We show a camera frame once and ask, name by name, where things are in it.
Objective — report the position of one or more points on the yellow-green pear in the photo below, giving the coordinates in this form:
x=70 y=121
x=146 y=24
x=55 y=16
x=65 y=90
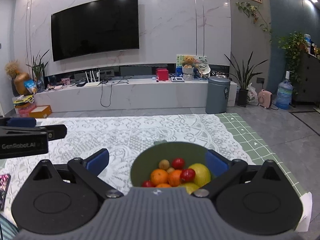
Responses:
x=202 y=174

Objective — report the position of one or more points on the black wall television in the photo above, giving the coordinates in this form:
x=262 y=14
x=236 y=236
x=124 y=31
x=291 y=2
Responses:
x=95 y=27

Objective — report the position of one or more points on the white plastic bag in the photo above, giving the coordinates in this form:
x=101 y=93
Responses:
x=252 y=96

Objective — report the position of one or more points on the green plastic colander bowl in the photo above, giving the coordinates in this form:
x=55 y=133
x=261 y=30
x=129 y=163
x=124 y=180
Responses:
x=148 y=160

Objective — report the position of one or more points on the orange cardboard box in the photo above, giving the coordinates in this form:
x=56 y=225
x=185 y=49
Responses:
x=41 y=112

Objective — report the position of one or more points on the red cherry tomato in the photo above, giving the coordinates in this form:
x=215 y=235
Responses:
x=187 y=175
x=148 y=183
x=178 y=163

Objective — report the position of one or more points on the brown kiwi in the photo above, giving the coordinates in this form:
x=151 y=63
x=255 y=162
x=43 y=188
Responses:
x=164 y=164

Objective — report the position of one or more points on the red box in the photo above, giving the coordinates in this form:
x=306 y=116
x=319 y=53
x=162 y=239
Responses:
x=162 y=74

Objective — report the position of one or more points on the green grid table mat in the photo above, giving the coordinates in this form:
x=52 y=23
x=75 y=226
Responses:
x=259 y=152

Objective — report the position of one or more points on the red cherry tomato front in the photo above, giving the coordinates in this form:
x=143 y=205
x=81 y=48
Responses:
x=148 y=183

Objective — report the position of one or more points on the potted plant left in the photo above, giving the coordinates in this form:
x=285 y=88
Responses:
x=38 y=67

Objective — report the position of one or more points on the white wifi router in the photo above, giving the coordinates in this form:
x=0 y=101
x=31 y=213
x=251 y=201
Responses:
x=92 y=78

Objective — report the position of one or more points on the pink small heater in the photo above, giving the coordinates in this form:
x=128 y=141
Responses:
x=265 y=98

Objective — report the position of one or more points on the tall potted plant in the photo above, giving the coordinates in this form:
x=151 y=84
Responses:
x=243 y=75

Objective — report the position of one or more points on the dark cabinet with ivy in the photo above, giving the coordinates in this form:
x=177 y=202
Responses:
x=303 y=68

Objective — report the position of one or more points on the blue water bottle jug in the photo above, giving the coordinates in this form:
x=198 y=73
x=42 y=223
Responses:
x=284 y=93

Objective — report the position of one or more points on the teddy bear in pot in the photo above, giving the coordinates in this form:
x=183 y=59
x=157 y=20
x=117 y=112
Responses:
x=188 y=64

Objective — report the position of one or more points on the white marble tv bench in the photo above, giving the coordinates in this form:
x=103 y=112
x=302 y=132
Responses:
x=128 y=94

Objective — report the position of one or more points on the orange mandarin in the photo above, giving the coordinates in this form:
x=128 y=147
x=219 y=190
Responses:
x=159 y=176
x=163 y=185
x=174 y=178

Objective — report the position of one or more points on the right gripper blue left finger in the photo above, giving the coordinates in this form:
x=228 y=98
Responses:
x=87 y=172

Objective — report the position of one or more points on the golden vase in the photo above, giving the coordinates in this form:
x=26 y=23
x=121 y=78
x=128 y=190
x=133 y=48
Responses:
x=18 y=78

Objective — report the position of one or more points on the small brown fruit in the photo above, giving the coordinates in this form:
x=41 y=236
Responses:
x=169 y=170

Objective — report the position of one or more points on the grey pedal trash bin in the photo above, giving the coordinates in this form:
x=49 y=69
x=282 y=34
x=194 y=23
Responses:
x=217 y=95

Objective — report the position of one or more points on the white lace tablecloth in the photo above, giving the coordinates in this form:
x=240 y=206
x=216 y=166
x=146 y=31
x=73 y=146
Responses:
x=125 y=138

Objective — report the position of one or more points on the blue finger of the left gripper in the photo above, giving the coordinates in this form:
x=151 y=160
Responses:
x=18 y=122
x=54 y=132

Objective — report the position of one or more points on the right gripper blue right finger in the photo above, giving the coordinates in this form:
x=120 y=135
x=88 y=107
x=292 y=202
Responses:
x=225 y=172

